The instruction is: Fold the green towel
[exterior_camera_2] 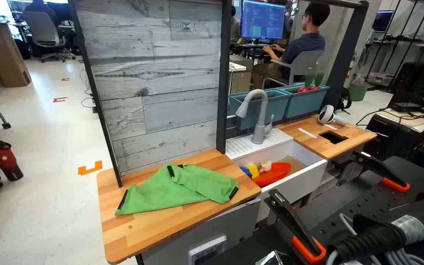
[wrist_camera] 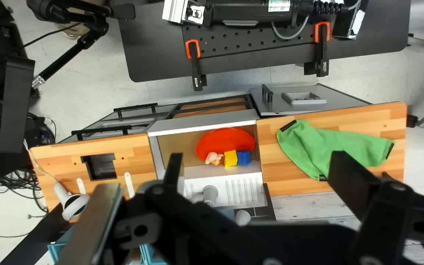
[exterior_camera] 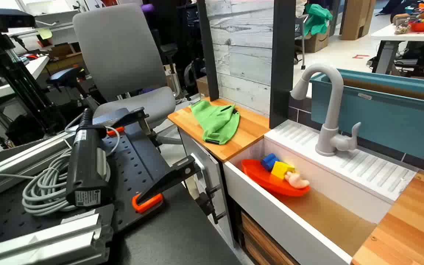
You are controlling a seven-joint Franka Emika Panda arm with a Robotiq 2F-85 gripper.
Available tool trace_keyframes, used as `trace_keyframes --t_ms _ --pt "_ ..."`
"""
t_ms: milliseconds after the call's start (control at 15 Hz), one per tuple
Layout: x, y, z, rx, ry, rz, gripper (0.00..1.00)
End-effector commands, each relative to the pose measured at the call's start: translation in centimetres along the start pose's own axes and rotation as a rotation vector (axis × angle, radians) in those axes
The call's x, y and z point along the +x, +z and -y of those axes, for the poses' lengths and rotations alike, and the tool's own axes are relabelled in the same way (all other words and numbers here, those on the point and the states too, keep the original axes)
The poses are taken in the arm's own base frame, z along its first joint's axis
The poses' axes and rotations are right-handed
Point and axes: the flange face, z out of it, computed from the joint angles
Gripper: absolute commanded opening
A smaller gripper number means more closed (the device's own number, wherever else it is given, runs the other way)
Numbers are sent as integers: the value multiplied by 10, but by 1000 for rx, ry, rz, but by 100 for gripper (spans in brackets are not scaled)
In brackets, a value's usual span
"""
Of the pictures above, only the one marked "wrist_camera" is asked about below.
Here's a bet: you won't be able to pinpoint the teal plastic bin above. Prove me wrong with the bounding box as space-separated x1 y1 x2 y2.
47 240 166 265

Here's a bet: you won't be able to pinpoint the dark grey upright panel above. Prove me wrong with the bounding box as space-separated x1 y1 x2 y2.
0 58 37 156

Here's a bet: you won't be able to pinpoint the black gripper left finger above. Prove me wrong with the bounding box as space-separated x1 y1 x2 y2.
160 152 194 208

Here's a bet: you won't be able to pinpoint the aluminium extrusion block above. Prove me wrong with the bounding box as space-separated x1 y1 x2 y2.
160 0 207 27

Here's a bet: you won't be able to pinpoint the black stereo camera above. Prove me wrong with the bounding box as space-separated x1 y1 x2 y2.
206 0 321 28

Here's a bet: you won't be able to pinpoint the pink toy figure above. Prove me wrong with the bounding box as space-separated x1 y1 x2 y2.
203 152 225 167

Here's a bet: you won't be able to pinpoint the yellow toy block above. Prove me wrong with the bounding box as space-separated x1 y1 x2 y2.
224 151 238 170

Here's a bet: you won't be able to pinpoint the black floor cables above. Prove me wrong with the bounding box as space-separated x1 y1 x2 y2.
0 164 44 240

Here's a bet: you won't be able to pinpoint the blue toy block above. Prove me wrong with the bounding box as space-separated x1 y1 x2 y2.
235 151 253 168

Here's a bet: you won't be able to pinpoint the grey toy faucet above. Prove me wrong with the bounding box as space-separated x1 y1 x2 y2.
188 184 253 227

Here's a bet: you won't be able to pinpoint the orange black clamp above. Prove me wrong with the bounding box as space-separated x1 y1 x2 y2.
184 39 209 93
303 21 333 78

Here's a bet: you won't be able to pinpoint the white sink basin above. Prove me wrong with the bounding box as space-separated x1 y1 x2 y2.
146 120 272 212

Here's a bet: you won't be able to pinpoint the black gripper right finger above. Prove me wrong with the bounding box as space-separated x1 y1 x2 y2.
327 151 389 218

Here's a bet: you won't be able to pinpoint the wooden toy kitchen counter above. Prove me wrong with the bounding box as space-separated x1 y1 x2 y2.
26 81 409 223

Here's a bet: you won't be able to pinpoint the green towel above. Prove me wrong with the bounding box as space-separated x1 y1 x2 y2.
275 118 396 183

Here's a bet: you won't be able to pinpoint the red plastic bowl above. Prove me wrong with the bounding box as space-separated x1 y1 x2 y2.
196 128 256 165

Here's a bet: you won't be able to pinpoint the black camera tripod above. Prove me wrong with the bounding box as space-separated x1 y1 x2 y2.
25 0 113 92

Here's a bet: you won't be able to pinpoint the black pegboard table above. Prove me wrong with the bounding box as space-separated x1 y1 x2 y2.
115 0 412 84

